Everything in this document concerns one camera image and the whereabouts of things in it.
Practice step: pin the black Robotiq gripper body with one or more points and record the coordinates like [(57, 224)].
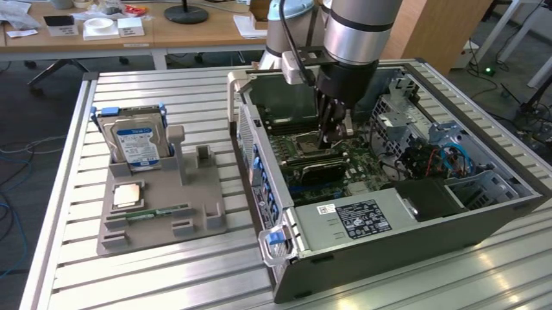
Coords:
[(345, 80)]

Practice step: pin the Nvidia graphics card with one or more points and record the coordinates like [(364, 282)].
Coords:
[(321, 173)]

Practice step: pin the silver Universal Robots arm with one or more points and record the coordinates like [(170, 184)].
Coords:
[(357, 38)]

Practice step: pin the CPU socket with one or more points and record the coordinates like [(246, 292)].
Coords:
[(306, 145)]

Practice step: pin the green Dell motherboard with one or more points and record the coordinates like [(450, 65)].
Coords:
[(357, 161)]

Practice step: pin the tall grey metal drive cage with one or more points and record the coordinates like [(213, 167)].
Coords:
[(394, 122)]

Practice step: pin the blue expansion slot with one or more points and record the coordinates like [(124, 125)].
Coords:
[(307, 187)]

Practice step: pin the silver chipset heatsink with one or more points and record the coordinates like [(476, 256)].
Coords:
[(357, 188)]

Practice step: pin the white paper stack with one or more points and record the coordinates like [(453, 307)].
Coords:
[(246, 27)]

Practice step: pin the wooden cabinet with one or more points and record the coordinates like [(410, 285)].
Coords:
[(448, 29)]

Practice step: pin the brown cardboard box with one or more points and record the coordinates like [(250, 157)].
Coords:
[(258, 11)]

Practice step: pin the white box with red button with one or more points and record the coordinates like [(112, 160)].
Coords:
[(469, 58)]

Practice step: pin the grey power supply unit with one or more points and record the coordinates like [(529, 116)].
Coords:
[(314, 226)]

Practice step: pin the black plastic fan shroud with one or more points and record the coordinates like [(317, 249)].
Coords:
[(426, 200)]

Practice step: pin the blue case latch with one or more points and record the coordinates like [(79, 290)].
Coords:
[(275, 239)]

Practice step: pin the low grey metal disk bay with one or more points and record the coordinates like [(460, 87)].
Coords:
[(492, 187)]

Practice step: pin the black round lamp base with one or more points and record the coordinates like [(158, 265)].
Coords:
[(184, 16)]

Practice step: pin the open dark grey PC case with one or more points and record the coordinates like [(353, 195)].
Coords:
[(388, 258)]

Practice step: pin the grey parts rack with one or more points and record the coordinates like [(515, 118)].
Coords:
[(172, 200)]

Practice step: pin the black tripod stand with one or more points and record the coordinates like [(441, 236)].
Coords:
[(535, 106)]

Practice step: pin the hard disk with blue label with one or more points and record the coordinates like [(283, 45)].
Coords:
[(134, 142)]

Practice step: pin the green loose RAM stick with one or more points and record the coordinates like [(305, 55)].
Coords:
[(146, 213)]

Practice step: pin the silver CPU chip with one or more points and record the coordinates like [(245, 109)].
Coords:
[(127, 195)]

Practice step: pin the small white labelled box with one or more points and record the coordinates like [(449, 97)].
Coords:
[(130, 27)]

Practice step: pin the red plastic object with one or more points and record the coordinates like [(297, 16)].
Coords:
[(134, 11)]

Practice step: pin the flat white box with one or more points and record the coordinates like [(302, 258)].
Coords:
[(100, 35)]

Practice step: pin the dark grey bundle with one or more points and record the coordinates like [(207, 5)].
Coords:
[(111, 8)]

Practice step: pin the white tape roll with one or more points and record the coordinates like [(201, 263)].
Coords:
[(98, 23)]

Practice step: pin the long wooden desk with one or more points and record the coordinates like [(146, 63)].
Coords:
[(86, 45)]

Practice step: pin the black topped white box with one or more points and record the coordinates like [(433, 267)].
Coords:
[(60, 26)]

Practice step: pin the black chair base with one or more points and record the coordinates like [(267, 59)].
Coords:
[(43, 76)]

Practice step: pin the white and red card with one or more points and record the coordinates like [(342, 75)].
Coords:
[(21, 33)]

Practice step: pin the crumpled plastic bag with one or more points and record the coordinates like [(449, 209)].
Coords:
[(17, 16)]

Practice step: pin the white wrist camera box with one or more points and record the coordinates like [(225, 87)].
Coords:
[(293, 69)]

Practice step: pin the white table frame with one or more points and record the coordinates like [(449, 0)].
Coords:
[(541, 74)]

